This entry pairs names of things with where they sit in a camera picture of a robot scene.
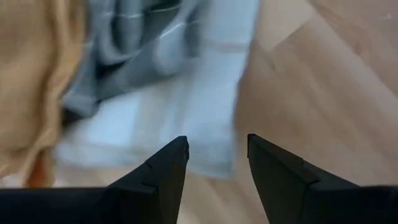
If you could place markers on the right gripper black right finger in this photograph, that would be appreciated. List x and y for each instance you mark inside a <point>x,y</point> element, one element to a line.
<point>289,193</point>

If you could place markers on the yellow knit towel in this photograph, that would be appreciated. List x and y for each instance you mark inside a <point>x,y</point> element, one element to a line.
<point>31,77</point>

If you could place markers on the white towel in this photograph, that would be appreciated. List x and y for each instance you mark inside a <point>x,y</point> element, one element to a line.
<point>186,118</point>

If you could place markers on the grey checked towel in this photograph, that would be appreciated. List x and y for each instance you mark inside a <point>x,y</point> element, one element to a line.
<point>130,46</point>

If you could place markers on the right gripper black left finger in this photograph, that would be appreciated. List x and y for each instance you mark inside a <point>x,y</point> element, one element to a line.
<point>146,196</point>

